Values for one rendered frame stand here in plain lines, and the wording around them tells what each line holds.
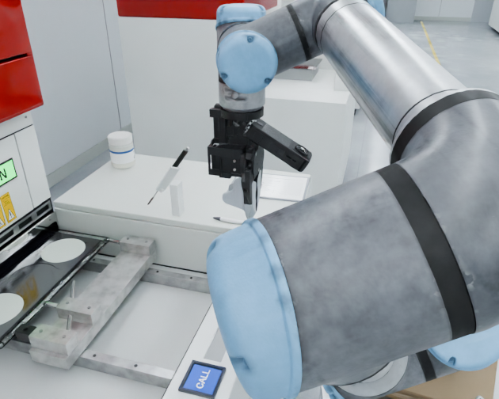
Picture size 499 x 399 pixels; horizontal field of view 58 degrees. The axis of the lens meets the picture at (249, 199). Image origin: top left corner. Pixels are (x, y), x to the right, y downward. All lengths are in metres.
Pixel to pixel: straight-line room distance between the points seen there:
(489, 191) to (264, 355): 0.15
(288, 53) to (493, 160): 0.36
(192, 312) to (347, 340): 0.80
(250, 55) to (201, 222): 0.59
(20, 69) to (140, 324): 0.60
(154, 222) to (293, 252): 0.89
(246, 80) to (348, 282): 0.38
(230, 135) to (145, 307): 0.49
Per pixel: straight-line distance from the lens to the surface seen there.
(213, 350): 0.78
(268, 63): 0.57
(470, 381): 0.90
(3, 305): 1.06
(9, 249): 1.17
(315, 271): 0.25
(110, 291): 1.04
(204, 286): 1.08
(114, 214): 1.17
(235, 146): 0.75
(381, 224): 0.26
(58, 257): 1.15
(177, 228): 1.10
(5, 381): 1.02
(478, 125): 0.31
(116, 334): 1.03
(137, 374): 0.92
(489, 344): 0.68
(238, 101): 0.71
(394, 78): 0.40
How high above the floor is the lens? 1.52
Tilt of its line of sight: 29 degrees down
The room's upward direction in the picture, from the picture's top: straight up
